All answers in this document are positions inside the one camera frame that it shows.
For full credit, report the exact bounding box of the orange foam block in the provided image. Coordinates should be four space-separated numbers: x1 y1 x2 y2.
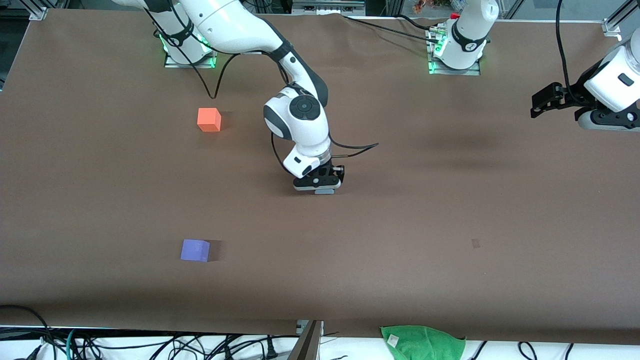
197 107 222 133

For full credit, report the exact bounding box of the purple foam block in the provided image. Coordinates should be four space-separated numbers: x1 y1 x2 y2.
180 239 211 263

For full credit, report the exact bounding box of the brown table cover sheet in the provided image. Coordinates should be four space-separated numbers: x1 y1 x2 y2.
0 9 640 346

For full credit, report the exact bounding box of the aluminium corner profile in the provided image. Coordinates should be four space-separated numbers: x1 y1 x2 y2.
27 0 49 21
602 0 640 37

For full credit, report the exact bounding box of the colourful toy pile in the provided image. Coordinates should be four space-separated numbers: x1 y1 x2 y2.
413 0 452 14

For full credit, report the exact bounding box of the green cloth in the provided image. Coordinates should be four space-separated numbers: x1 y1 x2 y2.
380 325 467 360

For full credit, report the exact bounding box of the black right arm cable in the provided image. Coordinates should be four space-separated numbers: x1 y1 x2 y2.
144 0 380 176

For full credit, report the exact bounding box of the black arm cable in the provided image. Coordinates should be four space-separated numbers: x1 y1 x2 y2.
144 0 380 176
554 0 576 96

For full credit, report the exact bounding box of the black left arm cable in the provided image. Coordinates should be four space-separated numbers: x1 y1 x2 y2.
554 0 576 96

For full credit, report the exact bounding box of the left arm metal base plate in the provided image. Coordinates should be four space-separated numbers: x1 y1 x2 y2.
427 27 482 76

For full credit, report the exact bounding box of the black base power cable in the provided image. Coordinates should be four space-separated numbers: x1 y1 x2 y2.
342 14 443 46

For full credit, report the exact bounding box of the aluminium frame rail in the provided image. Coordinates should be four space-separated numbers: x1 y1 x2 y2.
292 0 366 16

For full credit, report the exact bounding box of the aluminium post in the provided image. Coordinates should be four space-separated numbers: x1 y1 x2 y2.
287 320 324 360

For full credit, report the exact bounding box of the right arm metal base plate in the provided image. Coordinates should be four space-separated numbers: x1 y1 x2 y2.
164 30 217 69

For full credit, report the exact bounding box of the black looping floor cable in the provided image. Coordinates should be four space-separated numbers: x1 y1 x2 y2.
0 304 53 360

